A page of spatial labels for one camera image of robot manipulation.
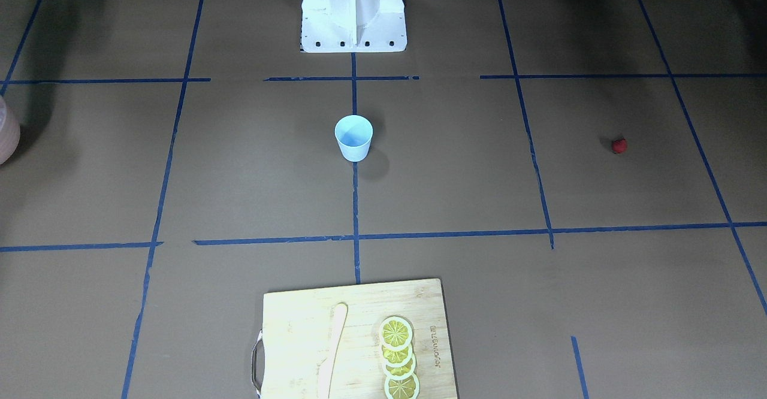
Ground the light blue paper cup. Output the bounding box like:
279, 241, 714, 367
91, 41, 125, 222
334, 115, 375, 162

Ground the yellow plastic knife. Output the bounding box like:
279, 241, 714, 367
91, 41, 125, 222
317, 303, 348, 398

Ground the lemon slice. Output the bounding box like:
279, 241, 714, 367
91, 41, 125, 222
382, 355, 417, 380
378, 316, 413, 352
380, 344, 414, 368
383, 374, 420, 399

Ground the bamboo cutting board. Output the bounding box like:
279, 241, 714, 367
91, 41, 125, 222
252, 279, 458, 398

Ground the red strawberry on table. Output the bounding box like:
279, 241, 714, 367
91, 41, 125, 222
611, 138, 628, 155

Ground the pink bowl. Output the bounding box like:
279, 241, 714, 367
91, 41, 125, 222
1, 96, 21, 165

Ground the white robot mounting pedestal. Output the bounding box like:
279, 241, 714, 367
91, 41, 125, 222
300, 0, 407, 53

